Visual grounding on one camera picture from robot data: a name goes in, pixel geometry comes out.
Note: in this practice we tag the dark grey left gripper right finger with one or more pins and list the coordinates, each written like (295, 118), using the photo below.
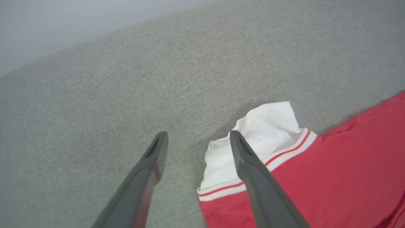
(269, 199)

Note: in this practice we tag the red and white jersey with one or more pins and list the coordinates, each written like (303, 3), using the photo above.
(332, 177)

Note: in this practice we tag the grey fabric sofa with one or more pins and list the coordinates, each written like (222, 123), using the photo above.
(95, 110)

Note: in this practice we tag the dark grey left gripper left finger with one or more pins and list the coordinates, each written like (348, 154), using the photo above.
(133, 196)

